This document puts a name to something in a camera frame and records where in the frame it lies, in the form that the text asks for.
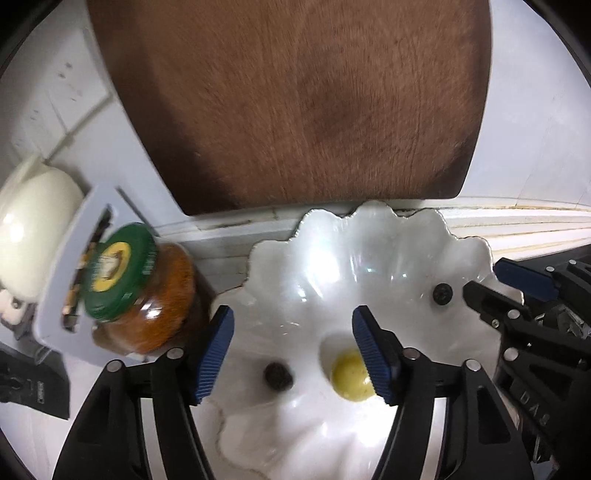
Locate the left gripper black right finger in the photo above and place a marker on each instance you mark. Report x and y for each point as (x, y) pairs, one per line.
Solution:
(480, 440)

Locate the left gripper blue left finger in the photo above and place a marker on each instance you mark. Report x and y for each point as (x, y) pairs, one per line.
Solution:
(106, 440)

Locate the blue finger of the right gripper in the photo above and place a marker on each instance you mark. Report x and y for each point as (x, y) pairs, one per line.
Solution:
(494, 307)
(529, 281)

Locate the blueberry front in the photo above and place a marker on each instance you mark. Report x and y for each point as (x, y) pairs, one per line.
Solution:
(442, 294)

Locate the green round fruit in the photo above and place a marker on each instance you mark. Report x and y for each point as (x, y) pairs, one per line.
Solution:
(350, 378)

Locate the dark grape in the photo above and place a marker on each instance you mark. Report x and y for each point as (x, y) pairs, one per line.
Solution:
(278, 377)

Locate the glass jar green lid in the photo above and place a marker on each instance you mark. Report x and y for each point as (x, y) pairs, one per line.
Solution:
(139, 290)

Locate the white scalloped bowl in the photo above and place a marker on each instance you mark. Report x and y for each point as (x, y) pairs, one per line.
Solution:
(296, 307)

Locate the cream ceramic teapot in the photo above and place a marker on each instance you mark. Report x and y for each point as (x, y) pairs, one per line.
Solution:
(38, 203)

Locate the brown wooden cutting board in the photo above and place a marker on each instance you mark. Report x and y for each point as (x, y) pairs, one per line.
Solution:
(248, 104)

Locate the white rack frame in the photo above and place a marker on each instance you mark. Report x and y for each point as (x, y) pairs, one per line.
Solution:
(61, 322)

